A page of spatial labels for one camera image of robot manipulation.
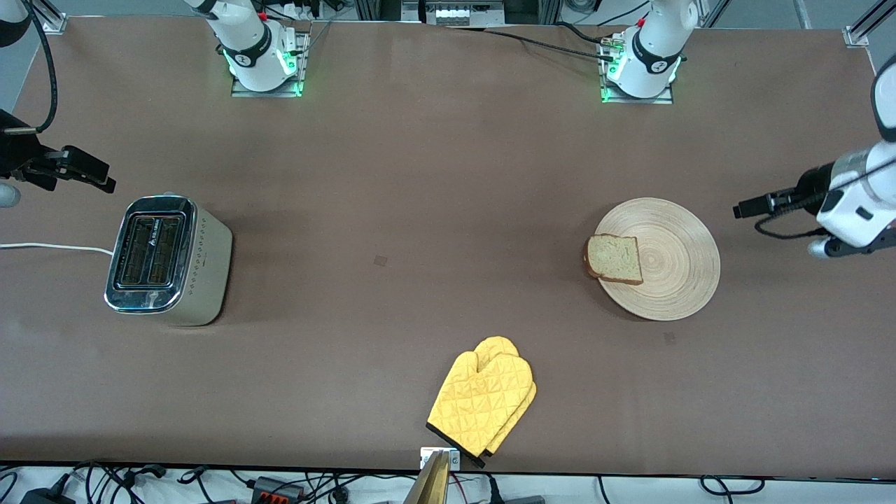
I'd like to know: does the round wooden plate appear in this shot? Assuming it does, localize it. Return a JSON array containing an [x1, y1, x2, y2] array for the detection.
[[594, 197, 722, 322]]

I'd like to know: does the slice of brown-crust bread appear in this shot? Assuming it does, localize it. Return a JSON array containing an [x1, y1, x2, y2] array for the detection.
[[583, 234, 644, 286]]

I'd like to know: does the silver two-slot toaster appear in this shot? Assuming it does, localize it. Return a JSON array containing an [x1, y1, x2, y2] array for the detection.
[[104, 195, 234, 328]]

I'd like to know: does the yellow quilted oven mitt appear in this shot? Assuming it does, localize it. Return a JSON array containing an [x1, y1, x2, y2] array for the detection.
[[473, 336, 538, 457], [426, 350, 533, 468]]

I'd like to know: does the black power adapter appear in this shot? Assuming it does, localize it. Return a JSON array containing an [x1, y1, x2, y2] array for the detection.
[[19, 486, 75, 504]]

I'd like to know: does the white power strip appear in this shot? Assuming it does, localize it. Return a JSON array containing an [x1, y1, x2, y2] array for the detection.
[[423, 0, 506, 27]]

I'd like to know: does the black connector with orange levers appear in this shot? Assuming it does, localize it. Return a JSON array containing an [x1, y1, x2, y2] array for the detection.
[[250, 476, 307, 504]]

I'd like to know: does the golden wooden stand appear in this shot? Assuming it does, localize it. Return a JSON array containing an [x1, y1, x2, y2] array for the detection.
[[402, 451, 453, 504]]

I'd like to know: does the white toaster power cord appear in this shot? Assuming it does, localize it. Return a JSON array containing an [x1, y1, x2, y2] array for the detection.
[[0, 241, 115, 257]]

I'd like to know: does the black left camera bracket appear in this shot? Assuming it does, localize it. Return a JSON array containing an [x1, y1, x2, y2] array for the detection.
[[832, 227, 896, 258]]

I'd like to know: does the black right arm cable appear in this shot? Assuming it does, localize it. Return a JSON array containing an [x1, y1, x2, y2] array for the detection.
[[20, 0, 58, 134]]

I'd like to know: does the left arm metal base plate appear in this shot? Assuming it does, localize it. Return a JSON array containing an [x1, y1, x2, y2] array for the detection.
[[600, 34, 675, 105]]

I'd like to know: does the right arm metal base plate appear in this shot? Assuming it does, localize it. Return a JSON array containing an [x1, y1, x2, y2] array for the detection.
[[230, 30, 311, 98]]

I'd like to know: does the black cable on table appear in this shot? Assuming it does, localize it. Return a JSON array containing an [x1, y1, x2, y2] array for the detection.
[[482, 28, 611, 61]]

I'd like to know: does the black looped floor cable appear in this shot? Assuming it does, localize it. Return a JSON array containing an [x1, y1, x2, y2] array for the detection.
[[699, 475, 765, 496]]

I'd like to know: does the small metal clamp bracket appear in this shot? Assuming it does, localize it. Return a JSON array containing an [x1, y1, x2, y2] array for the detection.
[[419, 447, 461, 470]]

